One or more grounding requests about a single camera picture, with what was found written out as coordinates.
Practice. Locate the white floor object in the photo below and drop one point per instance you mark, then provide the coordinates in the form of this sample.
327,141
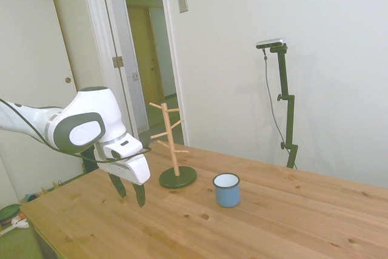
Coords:
22,224

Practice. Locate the metal door latch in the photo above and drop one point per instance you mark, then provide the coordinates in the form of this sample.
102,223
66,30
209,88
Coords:
135,75

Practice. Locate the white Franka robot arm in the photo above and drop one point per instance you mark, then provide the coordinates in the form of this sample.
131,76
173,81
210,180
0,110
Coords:
91,104

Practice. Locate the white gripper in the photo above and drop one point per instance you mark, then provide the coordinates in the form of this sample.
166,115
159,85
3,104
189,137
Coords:
136,169

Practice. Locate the wooden hallway door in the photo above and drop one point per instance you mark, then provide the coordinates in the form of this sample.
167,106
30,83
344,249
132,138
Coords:
145,59

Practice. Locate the grey wall switch plate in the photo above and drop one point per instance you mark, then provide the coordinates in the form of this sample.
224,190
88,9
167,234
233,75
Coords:
182,2

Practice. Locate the blue enamel mug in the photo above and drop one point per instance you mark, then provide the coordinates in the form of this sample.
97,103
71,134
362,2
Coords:
226,195

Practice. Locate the grey camera on stand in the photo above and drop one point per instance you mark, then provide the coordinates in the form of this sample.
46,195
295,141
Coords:
269,43

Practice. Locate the teal bowl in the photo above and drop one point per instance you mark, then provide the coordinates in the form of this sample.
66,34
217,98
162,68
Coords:
28,198

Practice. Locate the wooden mug tree black base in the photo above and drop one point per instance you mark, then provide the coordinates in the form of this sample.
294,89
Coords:
168,131

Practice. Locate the green round floor cushion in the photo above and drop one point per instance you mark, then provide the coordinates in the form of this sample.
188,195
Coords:
9,214

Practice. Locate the white open door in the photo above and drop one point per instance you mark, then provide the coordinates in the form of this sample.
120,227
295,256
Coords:
131,95

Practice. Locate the metal door hinge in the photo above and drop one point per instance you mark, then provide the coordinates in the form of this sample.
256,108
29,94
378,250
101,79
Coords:
118,62

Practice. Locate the black jointed camera stand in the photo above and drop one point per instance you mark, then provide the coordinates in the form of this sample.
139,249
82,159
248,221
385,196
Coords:
290,119

